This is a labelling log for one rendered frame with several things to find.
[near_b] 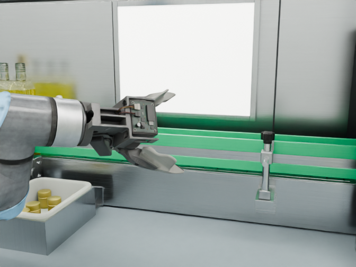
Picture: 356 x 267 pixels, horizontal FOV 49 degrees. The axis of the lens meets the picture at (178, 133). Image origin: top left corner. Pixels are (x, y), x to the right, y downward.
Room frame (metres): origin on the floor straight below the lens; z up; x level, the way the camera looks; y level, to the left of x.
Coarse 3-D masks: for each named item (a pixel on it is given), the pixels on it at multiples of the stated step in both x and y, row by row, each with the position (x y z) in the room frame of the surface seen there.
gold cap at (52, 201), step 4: (52, 196) 0.95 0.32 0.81; (56, 196) 0.95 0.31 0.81; (48, 200) 0.93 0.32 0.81; (52, 200) 0.93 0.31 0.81; (56, 200) 0.93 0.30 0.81; (60, 200) 0.94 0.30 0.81; (48, 204) 0.93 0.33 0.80; (52, 204) 0.92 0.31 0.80; (56, 204) 0.93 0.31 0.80; (48, 208) 0.93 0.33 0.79
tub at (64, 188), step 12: (36, 180) 1.00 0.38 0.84; (48, 180) 1.01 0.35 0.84; (60, 180) 1.00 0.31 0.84; (72, 180) 1.00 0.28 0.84; (36, 192) 1.00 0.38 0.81; (60, 192) 1.00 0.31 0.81; (72, 192) 0.99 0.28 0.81; (84, 192) 0.93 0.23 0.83; (60, 204) 0.83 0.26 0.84; (24, 216) 0.78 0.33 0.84; (36, 216) 0.78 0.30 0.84; (48, 216) 0.79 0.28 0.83
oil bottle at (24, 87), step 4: (16, 80) 1.16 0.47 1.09; (20, 80) 1.16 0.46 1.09; (24, 80) 1.16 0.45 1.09; (12, 84) 1.15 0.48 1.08; (16, 84) 1.15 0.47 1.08; (20, 84) 1.14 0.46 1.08; (24, 84) 1.15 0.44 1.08; (28, 84) 1.16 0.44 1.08; (32, 84) 1.18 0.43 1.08; (12, 88) 1.15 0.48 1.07; (16, 88) 1.14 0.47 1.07; (20, 88) 1.14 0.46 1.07; (24, 88) 1.14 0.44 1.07; (28, 88) 1.16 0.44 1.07; (32, 88) 1.17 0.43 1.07; (12, 92) 1.15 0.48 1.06; (16, 92) 1.14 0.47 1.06; (20, 92) 1.14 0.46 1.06; (24, 92) 1.14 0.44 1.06; (28, 92) 1.15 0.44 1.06; (32, 92) 1.17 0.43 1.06
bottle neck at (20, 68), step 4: (16, 64) 1.16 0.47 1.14; (20, 64) 1.16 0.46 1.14; (24, 64) 1.17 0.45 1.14; (16, 68) 1.16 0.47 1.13; (20, 68) 1.16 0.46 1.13; (24, 68) 1.17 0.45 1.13; (16, 72) 1.16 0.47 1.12; (20, 72) 1.16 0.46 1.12; (24, 72) 1.17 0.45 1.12; (16, 76) 1.16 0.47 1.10; (20, 76) 1.16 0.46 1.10; (24, 76) 1.17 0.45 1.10
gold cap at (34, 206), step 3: (30, 201) 0.92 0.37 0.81; (33, 201) 0.92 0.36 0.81; (36, 201) 0.92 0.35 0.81; (27, 204) 0.90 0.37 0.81; (30, 204) 0.90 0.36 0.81; (33, 204) 0.90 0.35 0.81; (36, 204) 0.90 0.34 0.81; (39, 204) 0.90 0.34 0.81; (27, 207) 0.89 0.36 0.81; (30, 207) 0.89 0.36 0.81; (33, 207) 0.89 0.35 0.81; (36, 207) 0.90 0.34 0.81; (39, 207) 0.90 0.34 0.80; (30, 210) 0.89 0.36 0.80; (33, 210) 0.89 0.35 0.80; (36, 210) 0.90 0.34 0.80; (39, 210) 0.90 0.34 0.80
